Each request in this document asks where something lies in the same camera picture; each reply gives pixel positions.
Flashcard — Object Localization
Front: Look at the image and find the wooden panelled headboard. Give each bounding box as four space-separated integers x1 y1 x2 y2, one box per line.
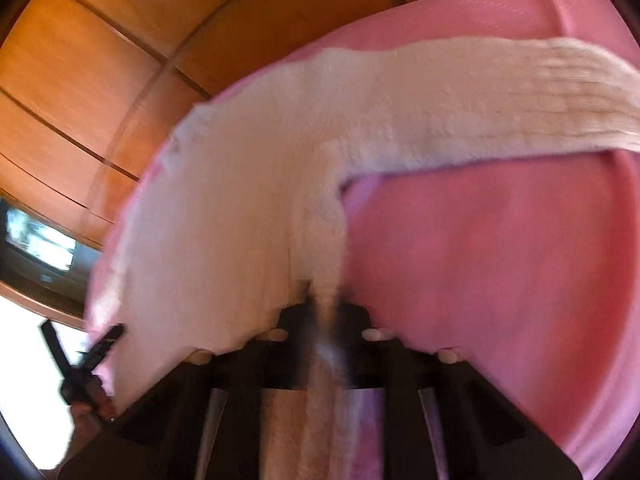
0 0 597 331

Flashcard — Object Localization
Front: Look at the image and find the person's left hand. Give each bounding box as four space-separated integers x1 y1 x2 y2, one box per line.
63 379 117 462

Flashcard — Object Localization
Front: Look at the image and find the pink bed sheet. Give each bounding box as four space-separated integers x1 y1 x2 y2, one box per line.
81 0 640 480

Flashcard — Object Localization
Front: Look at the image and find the cream knitted sweater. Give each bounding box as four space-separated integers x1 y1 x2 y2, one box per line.
84 34 640 480

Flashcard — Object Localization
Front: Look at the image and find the dark framed window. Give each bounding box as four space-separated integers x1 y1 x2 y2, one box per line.
1 200 101 318

